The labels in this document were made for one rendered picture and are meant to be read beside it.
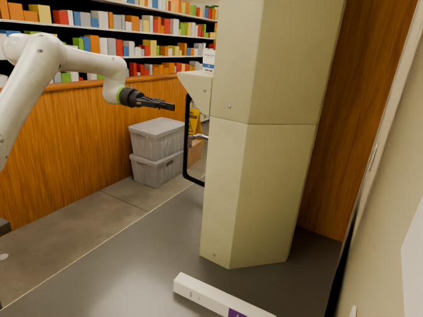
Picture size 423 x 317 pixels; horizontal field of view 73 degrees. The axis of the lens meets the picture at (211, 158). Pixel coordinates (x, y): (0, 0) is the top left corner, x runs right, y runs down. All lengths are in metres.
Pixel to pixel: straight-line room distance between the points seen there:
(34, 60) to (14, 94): 0.12
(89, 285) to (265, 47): 0.78
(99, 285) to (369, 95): 0.98
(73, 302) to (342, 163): 0.92
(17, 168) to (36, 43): 1.75
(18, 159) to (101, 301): 2.00
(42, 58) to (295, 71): 0.79
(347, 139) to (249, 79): 0.47
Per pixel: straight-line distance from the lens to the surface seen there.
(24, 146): 2.74
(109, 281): 0.94
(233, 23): 0.73
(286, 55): 0.74
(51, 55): 1.13
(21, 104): 1.10
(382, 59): 1.02
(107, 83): 1.54
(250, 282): 0.94
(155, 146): 3.08
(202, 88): 0.78
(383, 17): 1.03
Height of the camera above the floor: 1.60
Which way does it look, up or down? 22 degrees down
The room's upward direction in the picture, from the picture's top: 5 degrees clockwise
